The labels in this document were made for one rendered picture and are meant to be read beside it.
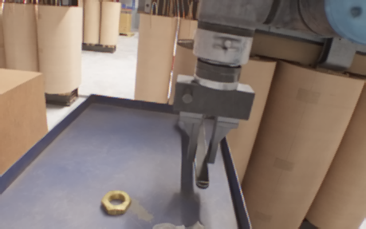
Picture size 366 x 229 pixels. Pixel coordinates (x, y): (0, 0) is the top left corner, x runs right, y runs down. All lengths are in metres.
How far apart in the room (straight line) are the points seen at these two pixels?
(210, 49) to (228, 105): 0.10
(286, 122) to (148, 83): 1.79
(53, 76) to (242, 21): 2.65
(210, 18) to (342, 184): 1.24
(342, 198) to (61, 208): 1.34
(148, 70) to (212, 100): 2.18
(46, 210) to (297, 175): 1.03
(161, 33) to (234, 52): 2.15
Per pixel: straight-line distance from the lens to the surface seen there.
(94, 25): 6.59
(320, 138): 1.15
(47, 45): 2.84
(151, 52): 2.51
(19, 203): 0.48
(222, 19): 0.35
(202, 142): 0.51
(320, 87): 1.04
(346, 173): 1.42
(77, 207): 0.45
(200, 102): 0.39
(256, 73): 0.91
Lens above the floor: 1.19
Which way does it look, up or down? 23 degrees down
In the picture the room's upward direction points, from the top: 9 degrees clockwise
